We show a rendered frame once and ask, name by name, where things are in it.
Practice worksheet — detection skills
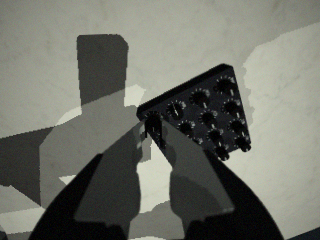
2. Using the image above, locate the black knob box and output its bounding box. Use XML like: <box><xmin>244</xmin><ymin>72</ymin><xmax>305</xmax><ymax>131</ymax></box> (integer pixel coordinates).
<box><xmin>136</xmin><ymin>63</ymin><xmax>251</xmax><ymax>166</ymax></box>

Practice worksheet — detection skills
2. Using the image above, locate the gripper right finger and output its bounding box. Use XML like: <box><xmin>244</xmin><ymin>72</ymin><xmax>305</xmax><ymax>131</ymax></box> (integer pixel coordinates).
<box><xmin>158</xmin><ymin>118</ymin><xmax>284</xmax><ymax>240</ymax></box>

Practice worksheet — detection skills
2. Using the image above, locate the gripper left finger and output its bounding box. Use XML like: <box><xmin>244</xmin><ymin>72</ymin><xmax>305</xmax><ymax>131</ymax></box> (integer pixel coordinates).
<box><xmin>28</xmin><ymin>119</ymin><xmax>148</xmax><ymax>240</ymax></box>

